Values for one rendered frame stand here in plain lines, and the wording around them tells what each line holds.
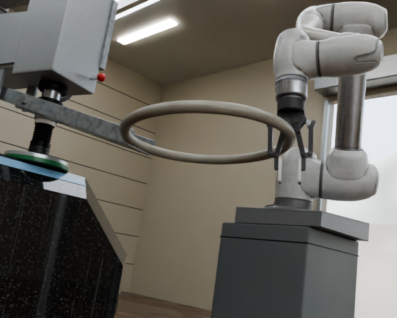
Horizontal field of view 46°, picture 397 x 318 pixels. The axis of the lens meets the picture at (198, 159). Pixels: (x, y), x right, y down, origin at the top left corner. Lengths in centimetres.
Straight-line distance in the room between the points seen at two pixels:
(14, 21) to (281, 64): 103
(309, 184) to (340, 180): 12
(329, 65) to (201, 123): 698
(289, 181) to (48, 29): 105
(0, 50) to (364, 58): 126
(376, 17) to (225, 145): 602
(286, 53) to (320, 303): 89
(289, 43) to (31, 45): 89
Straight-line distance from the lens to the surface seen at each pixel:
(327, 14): 185
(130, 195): 862
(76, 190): 162
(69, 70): 168
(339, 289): 188
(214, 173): 767
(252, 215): 182
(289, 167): 190
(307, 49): 133
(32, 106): 170
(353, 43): 131
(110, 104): 850
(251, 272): 178
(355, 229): 188
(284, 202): 188
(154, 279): 829
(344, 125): 187
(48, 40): 169
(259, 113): 111
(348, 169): 186
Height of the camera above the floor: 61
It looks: 13 degrees up
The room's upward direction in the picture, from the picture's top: 8 degrees clockwise
